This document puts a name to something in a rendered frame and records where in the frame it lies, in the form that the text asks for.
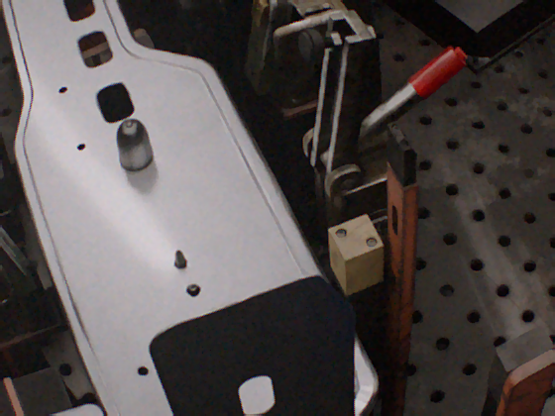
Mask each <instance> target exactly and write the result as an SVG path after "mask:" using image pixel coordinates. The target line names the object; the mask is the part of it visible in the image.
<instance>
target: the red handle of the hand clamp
mask: <svg viewBox="0 0 555 416"><path fill-rule="evenodd" d="M465 59H466V56H465V55H464V53H463V51H462V50H461V49H460V48H459V47H457V48H455V49H454V48H452V47H451V46H449V47H448V48H447V49H446V50H444V51H443V52H442V53H440V54H439V55H437V56H436V57H435V58H433V59H432V60H431V61H430V62H429V63H426V65H425V66H424V67H423V68H421V69H420V70H419V71H418V72H416V73H415V74H414V75H412V76H411V77H410V78H409V79H408V81H409V82H407V83H406V84H405V85H404V86H402V87H401V88H400V89H399V90H398V91H396V93H395V94H394V95H392V96H391V97H390V98H389V99H388V100H386V101H385V102H384V103H383V104H382V105H380V106H379V107H378V108H377V109H376V110H374V111H373V112H372V113H371V114H370V115H368V116H367V117H366V118H365V119H364V120H362V123H361V127H362V129H361V135H360V139H359V145H358V150H357V154H359V153H360V152H361V151H362V150H363V149H365V148H366V147H367V146H368V145H370V144H371V143H372V142H373V141H374V140H376V139H377V138H378V137H379V136H380V135H381V134H382V133H383V132H384V131H385V130H386V129H387V124H389V123H391V122H397V121H398V120H399V119H400V118H401V117H403V116H404V115H405V114H406V113H407V112H409V110H410V109H413V108H414V107H415V106H416V105H417V104H419V102H420V101H421V100H427V99H428V97H429V96H431V95H432V94H433V93H435V92H436V91H437V90H438V89H439V88H441V86H443V85H444V84H446V82H447V81H448V80H451V79H452V77H453V76H455V75H457V73H458V72H460V71H461V69H463V68H465V66H466V64H465V62H464V60H465ZM329 153H330V147H326V148H325V149H323V151H322V153H321V154H320V156H319V157H320V160H321V161H323V164H324V166H325V168H327V166H328V158H329Z"/></svg>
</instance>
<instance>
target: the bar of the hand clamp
mask: <svg viewBox="0 0 555 416"><path fill-rule="evenodd" d="M383 38H384V31H383V29H381V28H379V27H376V28H372V26H370V25H368V24H366V25H365V24H364V22H363V21H362V20H361V19H360V18H359V17H358V15H357V14H356V12H354V11H350V10H349V11H345V12H342V13H339V14H338V13H334V14H331V15H330V16H329V22H328V28H327V32H325V37H321V36H320V34H319V32H318V31H315V30H314V29H313V28H309V29H302V30H301V33H300V34H299V36H298V47H299V50H300V53H301V55H302V57H303V59H304V60H305V61H308V62H309V63H320V62H321V61H322V59H323V57H324V60H323V66H322V73H321V81H320V83H321V87H320V94H319V101H318V108H317V116H316V123H315V130H314V137H313V144H312V152H311V159H310V162H311V164H312V167H313V168H317V167H320V166H324V164H323V161H321V160H320V157H319V156H320V154H321V153H322V151H323V149H325V148H326V147H330V153H329V158H328V166H327V172H326V179H327V177H328V175H329V174H330V173H331V172H332V171H333V170H335V169H336V168H338V167H341V166H344V165H347V164H355V161H356V156H357V150H358V145H359V139H360V135H361V129H362V127H361V123H362V118H363V112H364V107H365V101H366V96H367V93H366V90H367V85H368V80H369V74H370V64H371V60H372V54H373V46H374V45H375V43H376V41H377V40H380V39H383ZM326 179H325V185H324V187H325V189H326V191H327V188H326Z"/></svg>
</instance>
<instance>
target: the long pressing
mask: <svg viewBox="0 0 555 416"><path fill-rule="evenodd" d="M91 1H92V3H93V7H94V8H95V10H94V13H93V14H92V15H91V16H89V17H86V18H84V19H81V20H79V21H77V22H73V21H70V17H69V16H68V14H69V13H68V12H67V8H66V6H65V2H64V0H0V8H1V12H2V17H3V21H4V22H3V23H4V25H5V26H4V27H5V29H6V30H5V32H6V35H7V40H8V44H9V49H10V53H11V57H12V59H13V60H12V61H13V63H14V68H15V72H16V77H17V79H18V80H17V81H18V84H19V88H20V93H21V96H22V98H21V101H22V106H21V111H20V116H19V120H18V125H17V129H16V134H15V139H14V144H13V155H14V162H15V164H16V165H17V171H18V173H19V179H20V182H21V184H22V189H23V192H24V195H25V200H26V203H27V205H28V211H29V214H30V216H31V219H32V222H33V227H34V230H35V233H36V235H37V238H38V243H39V246H40V249H41V252H42V254H43V257H44V260H45V264H46V268H47V271H48V274H49V276H50V279H51V282H52V284H53V287H54V290H55V294H56V297H57V300H58V302H59V305H60V308H61V310H62V313H63V316H64V319H65V321H66V324H67V326H68V329H69V332H70V334H71V337H72V338H73V341H74V344H75V347H76V350H77V352H78V355H79V358H80V360H81V362H82V365H83V368H84V370H85V372H86V374H87V376H88V378H89V380H90V383H91V386H92V388H93V391H94V394H95V395H96V398H97V401H98V403H99V405H100V406H101V409H102V411H103V414H104V415H105V416H172V413H171V411H170V408H169V405H168V403H167V400H166V398H165V393H164V390H163V388H162V385H161V382H160V380H159V377H158V375H157V373H156V371H155V368H154V365H153V362H152V359H151V357H150V353H149V348H148V344H149V343H150V341H151V339H152V338H153V336H154V335H155V334H156V333H157V332H158V331H160V330H161V329H163V328H164V327H166V326H168V325H170V324H172V323H174V322H176V321H179V320H183V319H186V318H188V317H191V316H193V315H196V314H199V313H201V312H204V311H209V310H212V309H214V308H217V307H219V306H222V305H225V304H227V303H230V302H232V301H235V300H238V299H240V298H243V297H245V296H248V295H251V294H253V293H256V292H258V291H262V290H265V289H267V288H270V287H273V286H275V285H278V284H280V283H283V282H286V281H288V280H291V279H293V278H297V277H300V276H302V275H305V274H308V273H318V274H319V275H321V276H322V277H323V278H324V279H325V280H326V281H327V282H328V283H329V284H330V282H329V280H328V278H327V276H326V274H325V272H324V270H323V268H322V267H321V265H320V263H319V261H318V259H317V257H316V255H315V253H314V251H313V248H312V247H311V246H310V244H309V242H308V240H307V238H306V236H305V234H304V232H303V230H302V228H301V226H300V225H299V223H298V220H297V218H296V216H295V214H294V212H293V210H292V208H291V206H289V204H288V203H287V201H286V199H285V197H284V194H283V192H282V190H281V188H280V186H279V184H278V182H277V180H276V178H275V176H274V174H273V172H272V170H271V167H270V165H269V163H268V161H267V160H266V158H265V156H263V154H262V152H261V150H260V148H259V146H258V144H257V142H256V140H255V139H254V137H253V135H252V133H251V131H250V129H249V127H248V125H247V123H246V121H245V119H244V118H243V116H242V114H241V112H240V110H239V108H238V106H237V104H236V102H235V100H234V98H233V97H232V95H231V93H230V91H229V89H228V88H227V86H226V84H225V82H224V81H225V80H224V78H223V77H222V75H221V73H220V71H218V69H217V68H216V67H215V66H214V65H213V64H211V63H210V62H208V61H205V60H203V59H200V58H197V57H193V56H186V55H182V54H178V53H171V52H164V51H158V50H154V49H149V48H147V47H145V46H143V45H141V44H140V43H139V42H138V41H137V39H136V37H135V35H134V34H133V30H132V29H131V27H130V24H129V21H128V20H127V16H126V15H125V13H124V12H125V11H124V10H123V8H122V4H121V2H120V1H119V0H91ZM97 32H100V33H103V34H104V35H105V38H106V41H107V43H108V44H109V46H108V47H109V49H110V50H111V54H112V58H111V60H109V61H108V62H105V63H103V64H100V65H99V66H97V67H95V68H89V67H87V66H86V65H85V60H84V59H83V54H82V53H81V48H80V47H79V43H80V41H81V40H82V39H83V38H86V37H89V36H91V35H92V34H94V33H97ZM116 84H121V85H123V86H124V87H125V89H126V90H127V93H128V95H129V99H130V102H131V103H132V105H133V107H134V108H133V110H134V112H133V114H132V115H131V116H129V117H128V118H134V119H140V121H141V122H142V123H143V124H144V125H145V126H146V128H147V130H148V132H149V138H150V142H151V146H152V150H153V151H154V158H153V160H152V162H151V164H150V165H148V166H147V167H146V168H144V169H142V170H137V171H131V170H128V169H125V168H124V167H123V166H122V165H121V161H120V157H119V153H118V150H117V147H116V144H117V143H116V133H117V129H118V127H119V125H120V124H121V123H122V122H123V121H124V120H126V119H128V118H126V119H123V120H120V121H117V122H115V123H107V122H106V120H105V117H104V115H103V113H102V109H101V107H100V104H99V100H98V94H99V93H100V92H101V91H103V90H105V89H108V88H110V87H113V86H114V85H116ZM62 87H66V88H67V91H66V92H64V93H62V94H61V93H59V92H58V91H59V90H60V89H61V88H62ZM80 144H84V145H85V149H84V150H83V151H79V150H78V149H77V146H78V145H80ZM176 250H182V251H183V253H184V257H185V258H186V259H187V260H188V264H187V266H186V267H184V268H177V267H175V265H174V262H175V257H174V253H175V251H176ZM190 283H195V285H196V286H198V287H199V288H200V290H201V292H200V294H199V295H195V296H192V295H189V294H188V293H187V288H188V285H189V284H190ZM330 285H331V284H330ZM355 352H356V357H355V373H356V381H355V392H356V402H355V412H356V416H369V414H370V413H371V411H372V410H373V409H374V407H375V404H376V402H377V398H378V396H379V382H378V379H379V377H378V375H377V373H376V371H375V369H374V367H373V364H372V362H371V360H370V358H369V357H368V355H367V353H366V350H365V348H364V347H363V345H362V343H361V341H360V339H359V337H358V335H357V334H356V332H355ZM142 366H144V367H146V368H147V369H148V370H149V372H148V373H147V374H146V375H144V376H140V375H138V368H140V367H142ZM239 393H240V397H241V401H242V405H243V409H244V413H245V414H249V415H255V414H258V413H261V412H262V411H264V410H267V409H269V408H270V407H271V406H272V405H273V404H274V397H273V390H272V385H271V380H270V379H269V378H267V377H258V378H252V379H250V380H248V381H246V382H245V383H244V384H242V386H241V387H240V391H239Z"/></svg>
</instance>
